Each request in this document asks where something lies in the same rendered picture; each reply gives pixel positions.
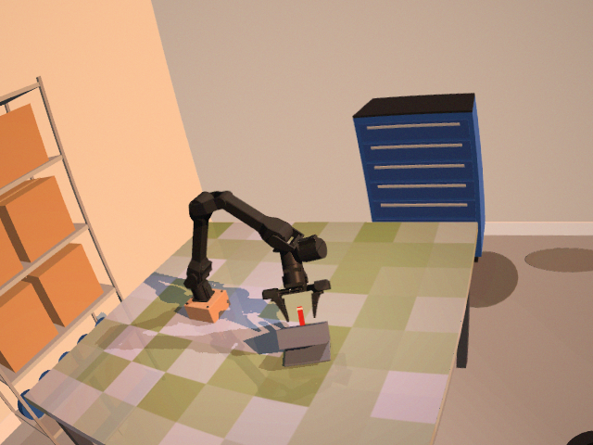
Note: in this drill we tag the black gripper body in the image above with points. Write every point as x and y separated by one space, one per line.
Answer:
293 278

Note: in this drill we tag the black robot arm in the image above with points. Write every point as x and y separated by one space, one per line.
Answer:
274 231

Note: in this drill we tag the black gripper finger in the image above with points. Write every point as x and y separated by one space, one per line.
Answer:
315 301
280 304

